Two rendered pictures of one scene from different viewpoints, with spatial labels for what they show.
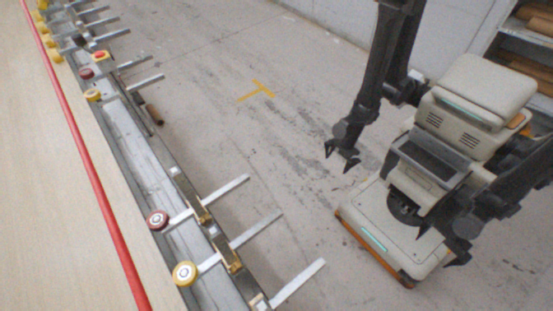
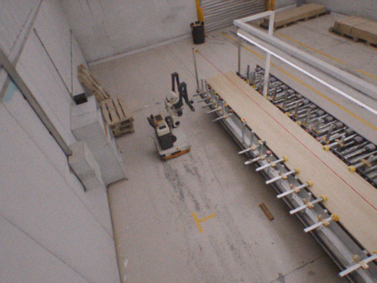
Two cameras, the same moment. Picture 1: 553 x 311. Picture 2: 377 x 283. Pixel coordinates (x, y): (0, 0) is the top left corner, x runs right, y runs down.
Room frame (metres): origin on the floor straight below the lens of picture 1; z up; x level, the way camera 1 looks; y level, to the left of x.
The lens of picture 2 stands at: (4.24, 0.84, 3.73)
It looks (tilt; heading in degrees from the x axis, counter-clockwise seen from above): 43 degrees down; 200
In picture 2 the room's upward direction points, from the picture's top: 11 degrees counter-clockwise
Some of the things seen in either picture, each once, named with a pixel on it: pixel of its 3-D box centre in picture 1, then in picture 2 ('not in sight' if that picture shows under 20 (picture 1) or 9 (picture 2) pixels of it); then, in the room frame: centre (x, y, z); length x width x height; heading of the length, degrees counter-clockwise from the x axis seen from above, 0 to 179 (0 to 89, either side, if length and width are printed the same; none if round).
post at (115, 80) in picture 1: (132, 105); (243, 133); (1.14, 0.74, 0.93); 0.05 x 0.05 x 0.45; 33
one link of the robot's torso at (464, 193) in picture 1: (428, 195); (173, 121); (0.58, -0.72, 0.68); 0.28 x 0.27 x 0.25; 33
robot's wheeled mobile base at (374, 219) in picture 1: (403, 213); (171, 143); (0.72, -0.82, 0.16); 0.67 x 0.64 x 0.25; 123
